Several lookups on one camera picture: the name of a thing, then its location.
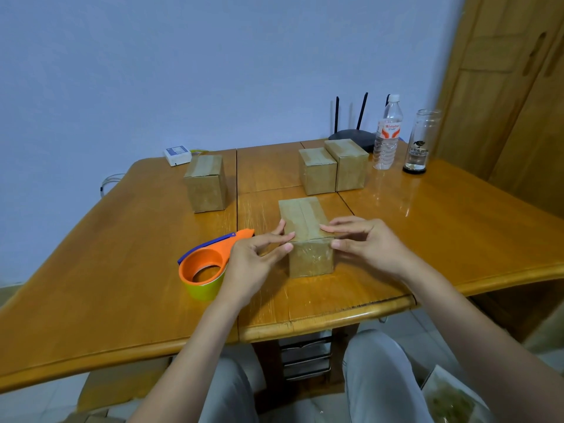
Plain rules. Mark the person's left hand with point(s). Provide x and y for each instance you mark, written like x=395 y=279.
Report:
x=246 y=268

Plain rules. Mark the person's right hand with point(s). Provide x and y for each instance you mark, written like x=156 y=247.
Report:
x=374 y=246

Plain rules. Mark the person's right middle finger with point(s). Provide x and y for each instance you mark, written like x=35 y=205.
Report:
x=348 y=219

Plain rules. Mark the person's left thumb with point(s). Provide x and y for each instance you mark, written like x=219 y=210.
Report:
x=277 y=254

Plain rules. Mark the person's right thumb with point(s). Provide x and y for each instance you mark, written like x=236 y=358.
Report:
x=343 y=245

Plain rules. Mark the person's left middle finger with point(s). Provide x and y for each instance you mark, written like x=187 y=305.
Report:
x=278 y=228

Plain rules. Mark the taped brown cardboard box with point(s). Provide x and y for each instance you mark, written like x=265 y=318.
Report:
x=304 y=215
x=350 y=165
x=206 y=184
x=317 y=171

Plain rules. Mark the person's right forearm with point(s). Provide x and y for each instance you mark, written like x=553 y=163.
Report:
x=476 y=343

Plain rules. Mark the person's left forearm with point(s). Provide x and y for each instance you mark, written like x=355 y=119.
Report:
x=194 y=361

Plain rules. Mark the orange tape dispenser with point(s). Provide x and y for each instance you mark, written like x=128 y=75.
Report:
x=207 y=255

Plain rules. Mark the yellow-green tape roll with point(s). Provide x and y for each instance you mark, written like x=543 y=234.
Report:
x=205 y=291

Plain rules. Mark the black router with antennas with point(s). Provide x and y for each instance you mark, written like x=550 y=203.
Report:
x=352 y=136

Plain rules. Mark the clear plastic water bottle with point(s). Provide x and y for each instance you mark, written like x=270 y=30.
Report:
x=387 y=136

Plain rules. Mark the clear glass bottle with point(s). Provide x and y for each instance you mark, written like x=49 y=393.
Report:
x=421 y=145

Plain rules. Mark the metal rack under table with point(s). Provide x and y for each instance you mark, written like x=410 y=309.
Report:
x=306 y=356

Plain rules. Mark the white power adapter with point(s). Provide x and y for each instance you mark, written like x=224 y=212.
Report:
x=177 y=155

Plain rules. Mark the person's right leg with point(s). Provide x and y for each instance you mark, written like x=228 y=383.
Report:
x=379 y=378

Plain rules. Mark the person's leg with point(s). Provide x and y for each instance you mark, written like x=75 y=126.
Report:
x=379 y=378
x=233 y=392

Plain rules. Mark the person's left leg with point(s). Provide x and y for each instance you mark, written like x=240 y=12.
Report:
x=233 y=392

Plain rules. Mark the clear plastic packet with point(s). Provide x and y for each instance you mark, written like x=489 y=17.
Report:
x=449 y=400

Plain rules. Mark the wooden wardrobe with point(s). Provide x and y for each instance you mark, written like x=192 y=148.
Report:
x=506 y=105

